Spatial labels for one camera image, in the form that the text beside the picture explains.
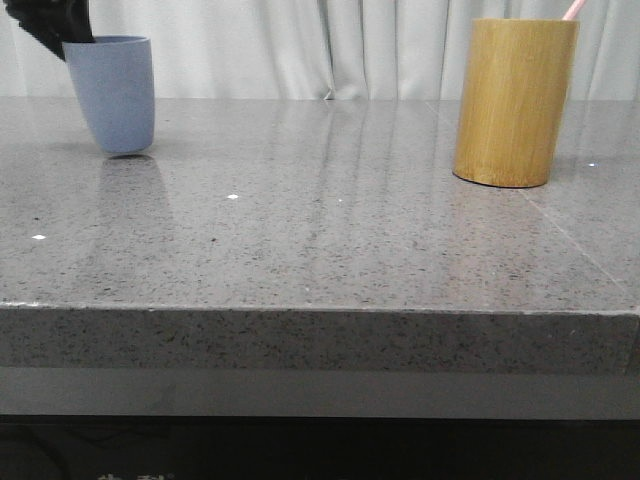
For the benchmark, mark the blue plastic cup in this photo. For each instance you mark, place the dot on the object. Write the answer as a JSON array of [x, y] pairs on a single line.
[[114, 83]]

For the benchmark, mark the bamboo cylindrical holder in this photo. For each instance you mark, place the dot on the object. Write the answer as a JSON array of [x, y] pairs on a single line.
[[515, 88]]

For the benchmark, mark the white curtain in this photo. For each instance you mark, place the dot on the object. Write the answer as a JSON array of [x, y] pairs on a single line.
[[378, 50]]

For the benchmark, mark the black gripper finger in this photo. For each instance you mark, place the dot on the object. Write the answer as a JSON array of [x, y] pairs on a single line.
[[53, 23]]

